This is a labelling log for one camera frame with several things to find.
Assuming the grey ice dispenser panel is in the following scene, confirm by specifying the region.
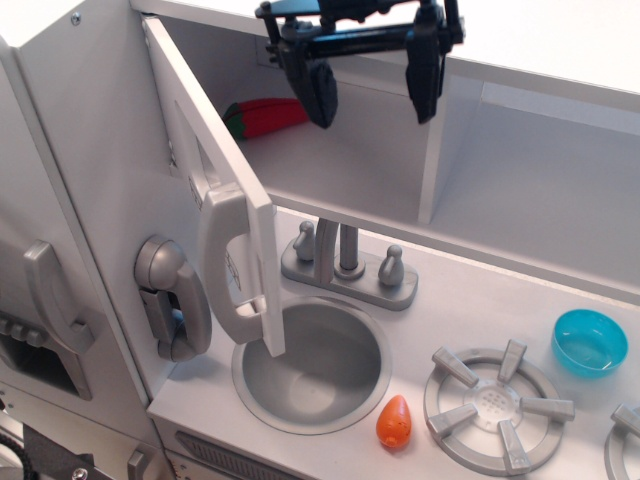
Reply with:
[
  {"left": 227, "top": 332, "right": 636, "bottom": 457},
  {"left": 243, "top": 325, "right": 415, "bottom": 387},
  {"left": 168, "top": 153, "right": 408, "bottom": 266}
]
[{"left": 1, "top": 312, "right": 92, "bottom": 401}]

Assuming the grey toy wall phone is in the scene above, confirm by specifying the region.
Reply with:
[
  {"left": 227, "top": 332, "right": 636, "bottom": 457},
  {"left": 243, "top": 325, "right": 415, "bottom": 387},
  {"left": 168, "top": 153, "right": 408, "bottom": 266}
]
[{"left": 134, "top": 235, "right": 212, "bottom": 363}]

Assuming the grey lower door handle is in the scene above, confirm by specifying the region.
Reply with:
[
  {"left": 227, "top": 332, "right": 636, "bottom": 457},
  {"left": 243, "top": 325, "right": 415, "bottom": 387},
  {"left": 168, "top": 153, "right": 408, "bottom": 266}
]
[{"left": 126, "top": 450, "right": 149, "bottom": 480}]

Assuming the grey fridge door handle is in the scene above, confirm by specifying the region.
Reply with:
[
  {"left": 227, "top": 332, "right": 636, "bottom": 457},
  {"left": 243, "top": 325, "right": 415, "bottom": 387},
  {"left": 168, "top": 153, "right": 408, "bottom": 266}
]
[{"left": 23, "top": 240, "right": 94, "bottom": 355}]

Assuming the grey round toy sink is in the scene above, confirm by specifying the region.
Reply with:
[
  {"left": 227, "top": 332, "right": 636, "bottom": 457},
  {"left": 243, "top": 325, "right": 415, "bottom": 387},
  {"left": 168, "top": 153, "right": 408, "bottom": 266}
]
[{"left": 232, "top": 297, "right": 392, "bottom": 435}]

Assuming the white toy microwave door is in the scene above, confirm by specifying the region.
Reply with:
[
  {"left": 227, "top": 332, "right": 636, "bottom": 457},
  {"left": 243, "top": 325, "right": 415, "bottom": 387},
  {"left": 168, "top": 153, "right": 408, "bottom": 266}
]
[{"left": 142, "top": 16, "right": 285, "bottom": 357}]

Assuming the blue plastic bowl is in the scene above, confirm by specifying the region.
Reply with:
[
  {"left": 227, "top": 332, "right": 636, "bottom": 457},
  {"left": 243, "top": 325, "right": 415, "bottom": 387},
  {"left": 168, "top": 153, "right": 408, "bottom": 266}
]
[{"left": 551, "top": 309, "right": 629, "bottom": 379}]

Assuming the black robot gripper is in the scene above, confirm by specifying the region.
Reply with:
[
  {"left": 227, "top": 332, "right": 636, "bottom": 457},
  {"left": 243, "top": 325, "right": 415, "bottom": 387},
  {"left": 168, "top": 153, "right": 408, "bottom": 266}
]
[{"left": 255, "top": 1, "right": 465, "bottom": 128}]

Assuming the red felt chili pepper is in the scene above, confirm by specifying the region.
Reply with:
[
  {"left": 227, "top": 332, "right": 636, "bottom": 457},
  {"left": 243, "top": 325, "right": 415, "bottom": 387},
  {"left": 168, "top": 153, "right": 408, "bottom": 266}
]
[{"left": 222, "top": 98, "right": 309, "bottom": 140}]

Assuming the white toy kitchen cabinet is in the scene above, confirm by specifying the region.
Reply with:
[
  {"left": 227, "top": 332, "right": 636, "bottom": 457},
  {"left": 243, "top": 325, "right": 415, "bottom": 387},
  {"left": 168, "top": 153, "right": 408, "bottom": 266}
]
[{"left": 1, "top": 1, "right": 639, "bottom": 479}]

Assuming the grey oven control panel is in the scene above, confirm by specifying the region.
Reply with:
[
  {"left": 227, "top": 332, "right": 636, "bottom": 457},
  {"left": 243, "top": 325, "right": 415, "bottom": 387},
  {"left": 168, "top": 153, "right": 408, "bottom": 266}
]
[{"left": 175, "top": 431, "right": 296, "bottom": 480}]

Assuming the orange toy carrot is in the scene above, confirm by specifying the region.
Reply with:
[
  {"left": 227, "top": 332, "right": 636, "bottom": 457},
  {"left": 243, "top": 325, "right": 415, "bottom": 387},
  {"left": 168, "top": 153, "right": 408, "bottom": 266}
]
[{"left": 376, "top": 395, "right": 412, "bottom": 449}]

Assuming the grey toy stove burner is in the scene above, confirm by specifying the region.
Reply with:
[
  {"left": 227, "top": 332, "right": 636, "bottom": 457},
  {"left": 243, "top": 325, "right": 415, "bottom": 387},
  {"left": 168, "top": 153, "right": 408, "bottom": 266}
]
[{"left": 423, "top": 340, "right": 575, "bottom": 477}]

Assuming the grey toy faucet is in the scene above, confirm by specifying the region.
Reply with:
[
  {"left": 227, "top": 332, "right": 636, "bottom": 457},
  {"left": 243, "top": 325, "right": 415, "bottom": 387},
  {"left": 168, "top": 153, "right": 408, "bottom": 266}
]
[{"left": 281, "top": 218, "right": 419, "bottom": 311}]

